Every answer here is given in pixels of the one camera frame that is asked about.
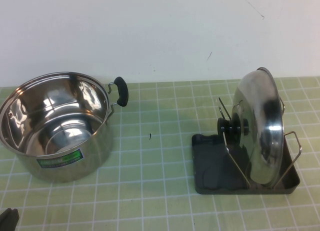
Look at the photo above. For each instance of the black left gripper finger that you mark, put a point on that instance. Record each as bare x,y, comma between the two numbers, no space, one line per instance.
15,219
6,221

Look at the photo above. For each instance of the stainless steel pot lid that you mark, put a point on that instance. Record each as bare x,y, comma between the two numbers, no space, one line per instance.
257,116

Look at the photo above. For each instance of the small black speck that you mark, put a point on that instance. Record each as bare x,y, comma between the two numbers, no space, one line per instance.
150,136

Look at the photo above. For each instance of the dark grey drip tray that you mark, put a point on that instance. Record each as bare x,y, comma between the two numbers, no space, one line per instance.
212,171

